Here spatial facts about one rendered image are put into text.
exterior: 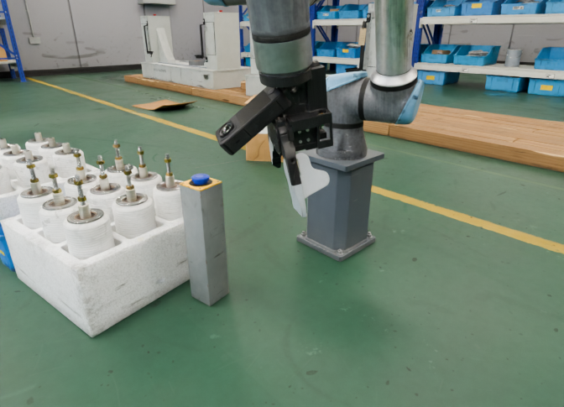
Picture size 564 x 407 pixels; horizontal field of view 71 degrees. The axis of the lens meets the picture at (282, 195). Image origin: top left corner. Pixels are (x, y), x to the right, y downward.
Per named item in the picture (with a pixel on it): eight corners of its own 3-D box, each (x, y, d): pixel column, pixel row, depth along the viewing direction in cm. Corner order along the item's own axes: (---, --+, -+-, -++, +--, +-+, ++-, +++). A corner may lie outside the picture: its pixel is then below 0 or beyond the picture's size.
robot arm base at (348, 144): (337, 143, 127) (339, 112, 124) (377, 153, 117) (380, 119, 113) (305, 152, 118) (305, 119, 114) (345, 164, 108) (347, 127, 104)
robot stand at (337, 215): (331, 222, 141) (336, 141, 130) (376, 241, 129) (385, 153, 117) (295, 240, 129) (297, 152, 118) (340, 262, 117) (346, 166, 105)
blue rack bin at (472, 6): (475, 17, 490) (478, -3, 482) (508, 16, 465) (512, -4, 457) (457, 16, 458) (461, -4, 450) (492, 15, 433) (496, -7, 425)
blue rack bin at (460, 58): (467, 62, 509) (470, 44, 501) (498, 64, 485) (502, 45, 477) (450, 64, 477) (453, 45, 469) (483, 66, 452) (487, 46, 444)
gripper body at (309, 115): (334, 150, 57) (331, 69, 50) (277, 164, 56) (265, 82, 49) (316, 128, 64) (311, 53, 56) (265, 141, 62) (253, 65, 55)
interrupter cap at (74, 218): (60, 220, 87) (59, 216, 87) (91, 208, 93) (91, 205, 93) (80, 228, 84) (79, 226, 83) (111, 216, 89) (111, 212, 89)
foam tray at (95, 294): (138, 226, 138) (131, 178, 131) (217, 263, 117) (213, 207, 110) (17, 278, 110) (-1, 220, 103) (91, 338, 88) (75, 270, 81)
